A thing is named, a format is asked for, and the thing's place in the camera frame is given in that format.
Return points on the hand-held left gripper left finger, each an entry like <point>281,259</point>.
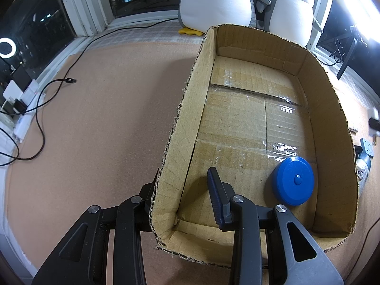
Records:
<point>142,202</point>

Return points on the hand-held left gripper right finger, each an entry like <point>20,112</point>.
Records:
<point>216,196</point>

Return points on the round blue tape measure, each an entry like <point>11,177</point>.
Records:
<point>294,181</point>

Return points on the cardboard box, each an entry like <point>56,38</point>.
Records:
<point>237,118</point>

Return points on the patterned white lighter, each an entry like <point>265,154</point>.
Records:
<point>363,169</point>

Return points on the white power strip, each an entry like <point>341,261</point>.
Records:
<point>28,118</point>

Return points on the black power adapter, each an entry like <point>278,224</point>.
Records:
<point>18,106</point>

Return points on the white charger block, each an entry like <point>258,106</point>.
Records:
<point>13,90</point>

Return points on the large penguin plush toy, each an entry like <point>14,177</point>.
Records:
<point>216,0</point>

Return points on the small penguin plush toy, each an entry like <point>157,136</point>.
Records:
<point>292,14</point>

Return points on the black tripod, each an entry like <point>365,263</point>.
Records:
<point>350,50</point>

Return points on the white window frame post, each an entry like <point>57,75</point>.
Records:
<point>80,3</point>

